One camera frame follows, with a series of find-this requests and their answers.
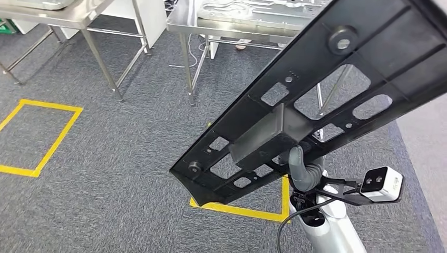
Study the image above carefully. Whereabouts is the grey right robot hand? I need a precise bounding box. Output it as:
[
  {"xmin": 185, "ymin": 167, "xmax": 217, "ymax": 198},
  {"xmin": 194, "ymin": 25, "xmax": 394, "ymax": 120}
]
[{"xmin": 288, "ymin": 145, "xmax": 309, "ymax": 192}]

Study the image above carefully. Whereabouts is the black plastic panel part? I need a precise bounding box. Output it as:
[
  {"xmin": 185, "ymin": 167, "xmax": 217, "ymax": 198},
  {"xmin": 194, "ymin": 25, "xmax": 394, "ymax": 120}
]
[{"xmin": 169, "ymin": 0, "xmax": 447, "ymax": 207}]

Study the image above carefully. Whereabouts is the stainless steel workbench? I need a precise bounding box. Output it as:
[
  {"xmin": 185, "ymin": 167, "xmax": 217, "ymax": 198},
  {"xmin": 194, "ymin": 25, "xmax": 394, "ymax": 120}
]
[{"xmin": 167, "ymin": 0, "xmax": 354, "ymax": 141}]

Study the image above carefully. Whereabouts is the grey metal tray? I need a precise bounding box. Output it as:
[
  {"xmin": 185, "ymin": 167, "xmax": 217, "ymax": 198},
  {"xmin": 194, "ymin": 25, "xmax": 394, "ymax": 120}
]
[{"xmin": 8, "ymin": 0, "xmax": 77, "ymax": 11}]

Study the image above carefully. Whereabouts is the yellow floor tape square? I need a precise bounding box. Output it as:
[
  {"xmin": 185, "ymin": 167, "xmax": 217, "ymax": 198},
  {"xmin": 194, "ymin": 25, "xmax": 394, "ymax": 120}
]
[
  {"xmin": 189, "ymin": 174, "xmax": 291, "ymax": 223},
  {"xmin": 0, "ymin": 99, "xmax": 84, "ymax": 178}
]

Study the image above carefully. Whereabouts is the white floor cable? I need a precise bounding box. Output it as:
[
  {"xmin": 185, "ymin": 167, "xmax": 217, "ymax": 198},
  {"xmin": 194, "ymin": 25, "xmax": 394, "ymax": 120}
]
[{"xmin": 169, "ymin": 33, "xmax": 207, "ymax": 69}]

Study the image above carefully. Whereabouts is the white cabinet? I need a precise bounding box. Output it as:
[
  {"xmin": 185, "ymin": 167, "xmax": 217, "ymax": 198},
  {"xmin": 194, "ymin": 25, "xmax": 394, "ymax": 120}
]
[{"xmin": 59, "ymin": 0, "xmax": 168, "ymax": 50}]

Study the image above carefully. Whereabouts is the stainless steel table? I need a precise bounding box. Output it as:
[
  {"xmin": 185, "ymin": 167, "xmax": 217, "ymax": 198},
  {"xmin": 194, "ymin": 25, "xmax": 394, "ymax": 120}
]
[{"xmin": 0, "ymin": 0, "xmax": 153, "ymax": 103}]

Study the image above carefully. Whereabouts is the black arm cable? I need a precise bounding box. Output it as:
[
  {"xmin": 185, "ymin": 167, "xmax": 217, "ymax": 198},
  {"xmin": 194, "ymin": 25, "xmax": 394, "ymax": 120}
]
[{"xmin": 276, "ymin": 197, "xmax": 336, "ymax": 253}]

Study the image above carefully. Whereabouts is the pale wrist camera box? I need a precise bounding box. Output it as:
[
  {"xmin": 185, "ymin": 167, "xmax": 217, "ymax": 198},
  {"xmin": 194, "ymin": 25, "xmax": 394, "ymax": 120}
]
[{"xmin": 359, "ymin": 166, "xmax": 404, "ymax": 203}]

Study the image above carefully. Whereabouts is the machined aluminium fixture plate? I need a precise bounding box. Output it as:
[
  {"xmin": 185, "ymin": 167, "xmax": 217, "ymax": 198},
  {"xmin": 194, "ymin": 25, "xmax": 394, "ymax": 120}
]
[{"xmin": 196, "ymin": 0, "xmax": 333, "ymax": 28}]

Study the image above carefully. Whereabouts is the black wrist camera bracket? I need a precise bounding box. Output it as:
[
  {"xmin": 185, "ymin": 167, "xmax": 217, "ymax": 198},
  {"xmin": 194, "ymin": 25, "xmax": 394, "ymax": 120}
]
[{"xmin": 314, "ymin": 176, "xmax": 402, "ymax": 207}]

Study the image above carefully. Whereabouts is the green plastic crate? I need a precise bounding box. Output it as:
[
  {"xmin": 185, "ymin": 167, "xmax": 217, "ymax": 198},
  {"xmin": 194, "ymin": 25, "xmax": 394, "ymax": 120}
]
[{"xmin": 0, "ymin": 18, "xmax": 18, "ymax": 35}]

